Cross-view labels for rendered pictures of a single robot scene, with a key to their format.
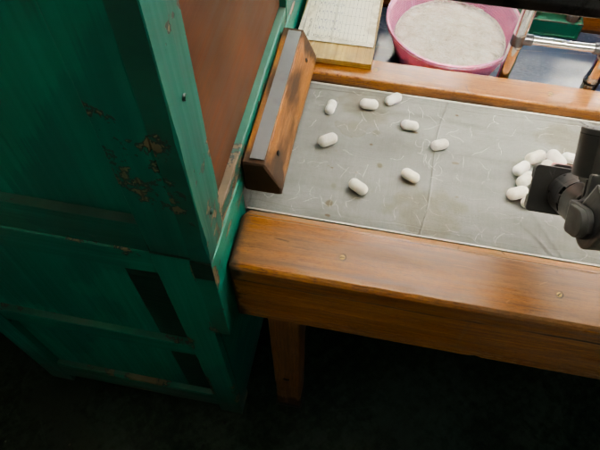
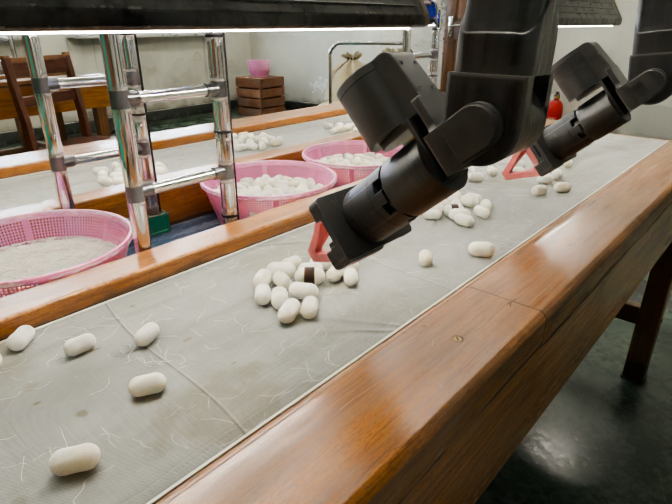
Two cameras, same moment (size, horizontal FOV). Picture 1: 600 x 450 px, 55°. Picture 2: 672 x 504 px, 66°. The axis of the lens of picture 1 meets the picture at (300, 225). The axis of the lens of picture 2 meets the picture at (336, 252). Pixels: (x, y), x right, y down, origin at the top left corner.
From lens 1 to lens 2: 0.53 m
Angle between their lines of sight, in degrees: 54
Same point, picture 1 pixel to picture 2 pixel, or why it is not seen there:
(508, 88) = (164, 252)
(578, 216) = (471, 114)
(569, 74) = not seen: hidden behind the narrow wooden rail
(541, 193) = (346, 230)
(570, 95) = (228, 229)
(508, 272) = (396, 363)
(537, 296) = (449, 357)
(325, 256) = not seen: outside the picture
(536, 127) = (227, 268)
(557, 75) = not seen: hidden behind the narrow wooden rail
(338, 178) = (18, 483)
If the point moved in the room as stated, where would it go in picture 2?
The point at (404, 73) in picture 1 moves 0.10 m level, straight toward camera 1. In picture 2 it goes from (12, 303) to (45, 338)
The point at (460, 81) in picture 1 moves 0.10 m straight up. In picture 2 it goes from (102, 273) to (86, 195)
